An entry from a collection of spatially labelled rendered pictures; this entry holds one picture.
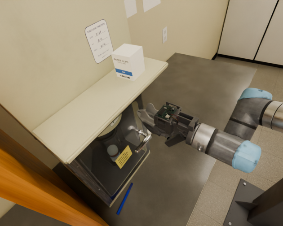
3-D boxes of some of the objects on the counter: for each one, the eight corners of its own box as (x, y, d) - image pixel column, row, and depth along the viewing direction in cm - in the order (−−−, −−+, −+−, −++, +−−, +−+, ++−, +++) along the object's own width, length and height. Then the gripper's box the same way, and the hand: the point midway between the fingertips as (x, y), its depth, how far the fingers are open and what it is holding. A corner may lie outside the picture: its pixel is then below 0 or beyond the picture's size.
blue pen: (116, 214, 70) (116, 213, 69) (131, 183, 78) (130, 182, 77) (118, 215, 69) (118, 214, 68) (133, 184, 77) (133, 183, 77)
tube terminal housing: (75, 177, 83) (-115, 2, 28) (116, 133, 100) (50, -34, 44) (109, 208, 72) (-102, 10, 16) (150, 152, 88) (117, -43, 32)
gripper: (204, 112, 45) (142, 89, 55) (189, 135, 40) (125, 106, 51) (199, 130, 51) (145, 107, 61) (187, 152, 47) (130, 123, 57)
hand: (140, 114), depth 57 cm, fingers closed
